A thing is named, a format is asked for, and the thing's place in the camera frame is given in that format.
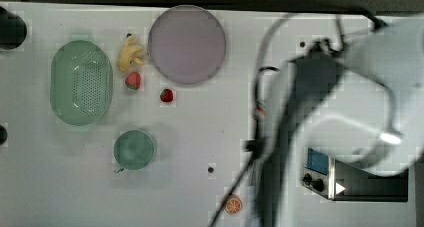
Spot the silver black toaster oven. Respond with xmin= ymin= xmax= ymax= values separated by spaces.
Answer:
xmin=301 ymin=149 xmax=409 ymax=202

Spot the dark round object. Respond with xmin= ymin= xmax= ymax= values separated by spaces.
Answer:
xmin=0 ymin=125 xmax=8 ymax=145

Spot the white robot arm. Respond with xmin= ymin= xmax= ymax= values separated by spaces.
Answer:
xmin=251 ymin=15 xmax=423 ymax=227

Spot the grey round plate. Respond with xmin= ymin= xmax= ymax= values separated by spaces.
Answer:
xmin=148 ymin=5 xmax=226 ymax=85

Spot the red toy strawberry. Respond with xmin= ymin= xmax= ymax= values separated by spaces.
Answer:
xmin=160 ymin=89 xmax=174 ymax=103

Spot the black round base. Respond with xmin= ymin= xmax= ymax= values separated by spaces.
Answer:
xmin=0 ymin=7 xmax=27 ymax=50

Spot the yellow toy banana bunch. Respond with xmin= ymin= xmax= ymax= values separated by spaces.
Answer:
xmin=118 ymin=33 xmax=147 ymax=72

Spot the green mug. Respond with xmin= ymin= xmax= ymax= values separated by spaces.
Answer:
xmin=113 ymin=130 xmax=156 ymax=172

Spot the green oval colander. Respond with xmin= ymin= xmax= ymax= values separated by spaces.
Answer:
xmin=50 ymin=40 xmax=113 ymax=126

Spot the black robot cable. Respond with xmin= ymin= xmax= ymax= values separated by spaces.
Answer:
xmin=207 ymin=11 xmax=388 ymax=227

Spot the pink toy strawberry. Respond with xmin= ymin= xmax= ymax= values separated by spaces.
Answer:
xmin=125 ymin=72 xmax=141 ymax=90

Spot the orange slice toy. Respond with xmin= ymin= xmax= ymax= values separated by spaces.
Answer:
xmin=225 ymin=195 xmax=243 ymax=215

